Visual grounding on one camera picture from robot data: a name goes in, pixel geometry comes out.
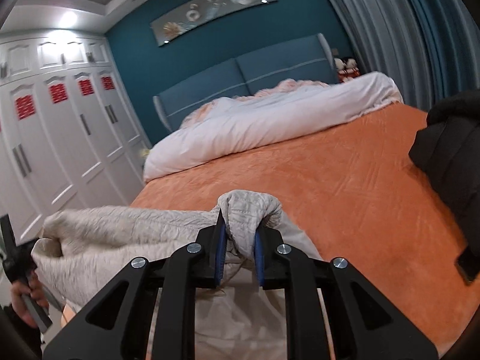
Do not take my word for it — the floral wall painting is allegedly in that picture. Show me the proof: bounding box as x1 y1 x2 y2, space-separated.
150 0 278 47

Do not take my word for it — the grey blue curtain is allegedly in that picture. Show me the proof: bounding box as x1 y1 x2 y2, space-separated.
329 0 479 111

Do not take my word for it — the orange bed sheet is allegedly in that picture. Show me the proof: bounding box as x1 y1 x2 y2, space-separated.
133 103 479 353

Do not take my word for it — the black garment on bed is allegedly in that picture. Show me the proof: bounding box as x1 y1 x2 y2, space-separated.
408 89 479 283

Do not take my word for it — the white wardrobe with red stickers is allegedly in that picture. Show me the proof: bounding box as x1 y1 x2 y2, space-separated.
1 30 150 243

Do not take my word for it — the blue upholstered headboard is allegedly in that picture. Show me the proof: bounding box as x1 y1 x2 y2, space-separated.
153 33 338 133

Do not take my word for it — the plush toy beside bed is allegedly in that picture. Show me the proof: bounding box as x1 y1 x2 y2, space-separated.
334 58 360 82

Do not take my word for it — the cream white quilted coat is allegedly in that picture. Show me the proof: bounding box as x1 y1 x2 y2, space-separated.
32 189 319 359

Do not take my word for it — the pale pink duvet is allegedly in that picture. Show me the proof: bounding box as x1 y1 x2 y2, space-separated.
143 72 403 182

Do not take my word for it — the person's left hand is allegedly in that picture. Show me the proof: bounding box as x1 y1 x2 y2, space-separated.
10 269 50 327

